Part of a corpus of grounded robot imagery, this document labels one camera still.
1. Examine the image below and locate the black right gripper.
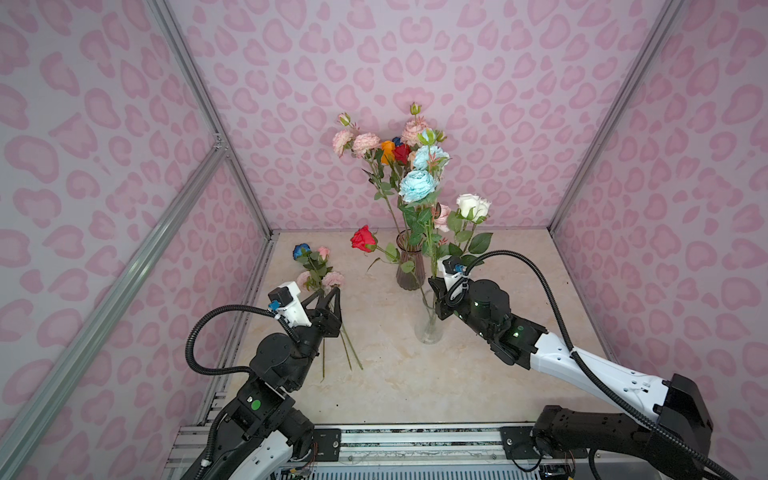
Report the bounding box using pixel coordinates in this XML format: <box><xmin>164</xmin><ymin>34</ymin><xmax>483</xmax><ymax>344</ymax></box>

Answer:
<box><xmin>424</xmin><ymin>276</ymin><xmax>496</xmax><ymax>341</ymax></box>

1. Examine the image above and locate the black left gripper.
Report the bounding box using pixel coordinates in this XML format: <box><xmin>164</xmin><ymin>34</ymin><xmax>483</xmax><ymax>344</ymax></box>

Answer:
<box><xmin>288</xmin><ymin>286</ymin><xmax>341</xmax><ymax>391</ymax></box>

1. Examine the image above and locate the clear frosted glass vase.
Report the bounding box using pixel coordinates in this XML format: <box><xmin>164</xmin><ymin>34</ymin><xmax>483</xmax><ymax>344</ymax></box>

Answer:
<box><xmin>414</xmin><ymin>288</ymin><xmax>444</xmax><ymax>345</ymax></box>

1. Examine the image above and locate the pink ribbed glass vase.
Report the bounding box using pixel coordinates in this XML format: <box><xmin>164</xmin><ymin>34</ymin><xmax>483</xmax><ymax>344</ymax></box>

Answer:
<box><xmin>396</xmin><ymin>230</ymin><xmax>426</xmax><ymax>291</ymax></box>

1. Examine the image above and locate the pale pink carnation spray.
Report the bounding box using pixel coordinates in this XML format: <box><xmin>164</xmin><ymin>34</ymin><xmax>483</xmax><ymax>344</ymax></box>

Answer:
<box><xmin>433</xmin><ymin>203</ymin><xmax>452</xmax><ymax>233</ymax></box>

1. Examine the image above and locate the white artificial rose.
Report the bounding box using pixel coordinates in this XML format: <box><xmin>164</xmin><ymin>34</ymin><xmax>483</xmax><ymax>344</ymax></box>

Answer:
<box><xmin>445</xmin><ymin>193</ymin><xmax>492</xmax><ymax>264</ymax></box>

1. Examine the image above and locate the light blue carnation spray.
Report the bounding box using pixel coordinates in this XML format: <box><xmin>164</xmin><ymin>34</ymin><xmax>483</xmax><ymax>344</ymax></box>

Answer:
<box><xmin>398</xmin><ymin>129</ymin><xmax>450</xmax><ymax>276</ymax></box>

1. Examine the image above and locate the small red artificial rose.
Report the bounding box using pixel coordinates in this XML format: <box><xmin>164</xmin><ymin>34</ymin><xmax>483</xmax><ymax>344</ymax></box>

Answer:
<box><xmin>393</xmin><ymin>143</ymin><xmax>411</xmax><ymax>179</ymax></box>

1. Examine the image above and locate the orange artificial rose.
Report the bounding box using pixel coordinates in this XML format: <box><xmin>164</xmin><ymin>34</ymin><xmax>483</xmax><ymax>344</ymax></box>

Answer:
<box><xmin>380</xmin><ymin>140</ymin><xmax>399</xmax><ymax>180</ymax></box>

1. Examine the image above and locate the pink rosebud spray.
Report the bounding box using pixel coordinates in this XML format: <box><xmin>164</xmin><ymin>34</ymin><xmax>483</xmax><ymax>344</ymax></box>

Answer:
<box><xmin>401</xmin><ymin>103</ymin><xmax>429</xmax><ymax>151</ymax></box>

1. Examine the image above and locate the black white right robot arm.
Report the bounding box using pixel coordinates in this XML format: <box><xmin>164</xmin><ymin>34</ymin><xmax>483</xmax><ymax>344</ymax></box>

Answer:
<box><xmin>429</xmin><ymin>277</ymin><xmax>716</xmax><ymax>479</ymax></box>

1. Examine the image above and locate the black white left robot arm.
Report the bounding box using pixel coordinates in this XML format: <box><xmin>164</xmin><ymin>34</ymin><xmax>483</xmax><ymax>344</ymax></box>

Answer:
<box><xmin>183</xmin><ymin>284</ymin><xmax>343</xmax><ymax>479</ymax></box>

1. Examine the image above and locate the small pink rosebud stem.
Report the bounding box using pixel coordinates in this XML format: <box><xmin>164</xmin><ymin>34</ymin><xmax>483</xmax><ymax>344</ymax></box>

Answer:
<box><xmin>318</xmin><ymin>246</ymin><xmax>330</xmax><ymax>379</ymax></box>

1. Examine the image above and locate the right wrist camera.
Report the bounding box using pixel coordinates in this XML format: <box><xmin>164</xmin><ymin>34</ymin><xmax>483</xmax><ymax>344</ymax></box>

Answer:
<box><xmin>437</xmin><ymin>255</ymin><xmax>466</xmax><ymax>290</ymax></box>

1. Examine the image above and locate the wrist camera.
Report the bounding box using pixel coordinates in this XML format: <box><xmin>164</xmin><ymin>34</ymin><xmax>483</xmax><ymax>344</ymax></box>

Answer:
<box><xmin>437</xmin><ymin>255</ymin><xmax>466</xmax><ymax>290</ymax></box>
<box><xmin>268</xmin><ymin>281</ymin><xmax>311</xmax><ymax>328</ymax></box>

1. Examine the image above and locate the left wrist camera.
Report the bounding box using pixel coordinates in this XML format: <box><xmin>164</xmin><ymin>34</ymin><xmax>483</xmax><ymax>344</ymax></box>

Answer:
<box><xmin>268</xmin><ymin>281</ymin><xmax>311</xmax><ymax>328</ymax></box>

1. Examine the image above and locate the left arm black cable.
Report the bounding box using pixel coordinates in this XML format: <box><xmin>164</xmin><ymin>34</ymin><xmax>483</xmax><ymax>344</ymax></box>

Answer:
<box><xmin>184</xmin><ymin>304</ymin><xmax>277</xmax><ymax>378</ymax></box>

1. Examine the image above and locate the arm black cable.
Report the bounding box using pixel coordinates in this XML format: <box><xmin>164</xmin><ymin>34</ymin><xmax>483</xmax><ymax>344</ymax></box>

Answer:
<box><xmin>184</xmin><ymin>304</ymin><xmax>277</xmax><ymax>378</ymax></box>
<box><xmin>461</xmin><ymin>250</ymin><xmax>739</xmax><ymax>480</ymax></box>

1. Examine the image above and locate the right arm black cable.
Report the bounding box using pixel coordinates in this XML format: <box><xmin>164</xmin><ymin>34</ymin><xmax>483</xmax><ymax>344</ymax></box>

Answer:
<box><xmin>461</xmin><ymin>250</ymin><xmax>739</xmax><ymax>480</ymax></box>

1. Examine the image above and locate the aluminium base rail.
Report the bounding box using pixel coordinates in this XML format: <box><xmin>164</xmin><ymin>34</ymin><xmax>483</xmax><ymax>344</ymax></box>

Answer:
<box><xmin>160</xmin><ymin>419</ymin><xmax>691</xmax><ymax>480</ymax></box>

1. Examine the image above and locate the aluminium frame left post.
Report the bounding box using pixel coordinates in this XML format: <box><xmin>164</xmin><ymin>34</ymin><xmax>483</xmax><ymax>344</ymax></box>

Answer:
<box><xmin>146</xmin><ymin>0</ymin><xmax>274</xmax><ymax>240</ymax></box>

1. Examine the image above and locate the aluminium frame post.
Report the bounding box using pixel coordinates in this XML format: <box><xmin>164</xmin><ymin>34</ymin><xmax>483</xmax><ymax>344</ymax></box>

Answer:
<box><xmin>547</xmin><ymin>0</ymin><xmax>688</xmax><ymax>236</ymax></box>
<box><xmin>146</xmin><ymin>0</ymin><xmax>274</xmax><ymax>240</ymax></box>

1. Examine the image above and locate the aluminium frame left diagonal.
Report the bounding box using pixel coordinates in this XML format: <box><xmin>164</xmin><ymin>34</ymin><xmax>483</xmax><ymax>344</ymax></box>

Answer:
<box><xmin>1</xmin><ymin>146</ymin><xmax>226</xmax><ymax>479</ymax></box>

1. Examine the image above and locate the aluminium frame right post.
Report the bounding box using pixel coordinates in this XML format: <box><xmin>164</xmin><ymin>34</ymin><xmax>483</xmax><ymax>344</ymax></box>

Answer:
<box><xmin>547</xmin><ymin>0</ymin><xmax>688</xmax><ymax>236</ymax></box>

